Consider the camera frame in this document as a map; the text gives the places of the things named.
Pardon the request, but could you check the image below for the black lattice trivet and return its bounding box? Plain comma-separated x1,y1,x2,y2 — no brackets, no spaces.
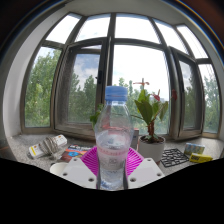
160,148,190,168

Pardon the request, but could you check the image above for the white charger with wrapped cable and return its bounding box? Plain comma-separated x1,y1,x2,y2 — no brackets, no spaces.
27,134,68,160

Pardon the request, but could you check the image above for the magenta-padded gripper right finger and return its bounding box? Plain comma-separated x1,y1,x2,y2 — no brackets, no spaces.
125,147,166,190

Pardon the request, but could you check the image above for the colourful flat book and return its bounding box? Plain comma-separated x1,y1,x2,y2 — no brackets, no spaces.
60,143,93,163

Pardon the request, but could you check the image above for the potted plant in white pot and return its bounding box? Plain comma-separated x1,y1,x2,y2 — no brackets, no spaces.
89,78,170,163

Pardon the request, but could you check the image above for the small blue and yellow box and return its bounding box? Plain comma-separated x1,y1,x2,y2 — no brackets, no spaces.
183,142,206,156

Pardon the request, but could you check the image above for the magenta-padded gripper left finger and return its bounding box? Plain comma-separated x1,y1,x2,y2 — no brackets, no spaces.
61,146,100,190

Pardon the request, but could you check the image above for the clear blue-capped water bottle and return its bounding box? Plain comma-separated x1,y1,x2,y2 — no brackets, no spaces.
94,85,135,191

